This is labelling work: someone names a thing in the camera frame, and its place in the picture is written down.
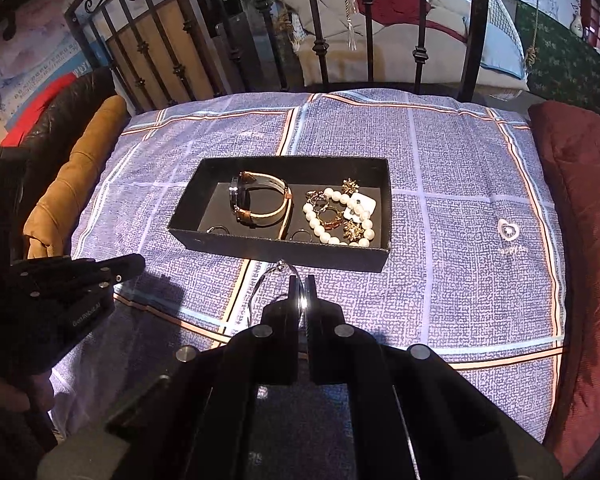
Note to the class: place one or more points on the red blanket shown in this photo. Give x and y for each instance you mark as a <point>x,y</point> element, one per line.
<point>395,5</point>

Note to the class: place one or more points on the black rectangular jewelry box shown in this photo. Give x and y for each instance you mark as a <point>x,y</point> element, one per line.
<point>210,205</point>

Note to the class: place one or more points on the white wicker hanging swing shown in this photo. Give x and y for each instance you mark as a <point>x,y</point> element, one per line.
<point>500,45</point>

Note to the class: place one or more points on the beige pillow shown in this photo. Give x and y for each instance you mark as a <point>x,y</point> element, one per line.
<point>325,20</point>
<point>447,7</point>

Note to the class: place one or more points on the tan cushion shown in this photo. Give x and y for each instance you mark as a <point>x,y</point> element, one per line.
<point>75,175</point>

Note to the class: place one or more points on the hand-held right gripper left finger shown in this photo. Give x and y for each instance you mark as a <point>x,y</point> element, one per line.
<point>280,350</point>

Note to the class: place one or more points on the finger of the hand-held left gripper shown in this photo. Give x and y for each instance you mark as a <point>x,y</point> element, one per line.
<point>45,266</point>
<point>115,269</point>

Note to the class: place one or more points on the gold flower earring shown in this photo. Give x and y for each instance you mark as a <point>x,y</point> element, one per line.
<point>353,231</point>
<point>349,186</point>

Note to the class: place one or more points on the black metal bed frame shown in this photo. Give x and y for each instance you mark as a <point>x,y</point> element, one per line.
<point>475,35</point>

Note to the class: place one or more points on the white painted vase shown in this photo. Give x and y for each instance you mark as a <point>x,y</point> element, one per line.
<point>577,24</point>

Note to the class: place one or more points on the white earring card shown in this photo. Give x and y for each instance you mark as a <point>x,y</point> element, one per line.
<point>364,206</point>

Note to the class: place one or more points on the blue plaid bed sheet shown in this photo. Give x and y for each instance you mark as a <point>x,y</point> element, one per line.
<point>455,260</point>

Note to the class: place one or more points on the black quilted jacket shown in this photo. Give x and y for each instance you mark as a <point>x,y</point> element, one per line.
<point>65,110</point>

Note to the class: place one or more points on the thin silver bangle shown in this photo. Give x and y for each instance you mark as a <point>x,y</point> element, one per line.
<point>280,265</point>

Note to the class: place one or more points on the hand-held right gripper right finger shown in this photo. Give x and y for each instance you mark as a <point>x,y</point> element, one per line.
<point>330,350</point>

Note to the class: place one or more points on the red puffer jacket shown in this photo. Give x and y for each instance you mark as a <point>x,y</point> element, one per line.
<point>35,110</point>

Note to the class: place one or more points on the dark red quilt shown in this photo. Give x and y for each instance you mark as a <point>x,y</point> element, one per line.
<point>590,260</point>

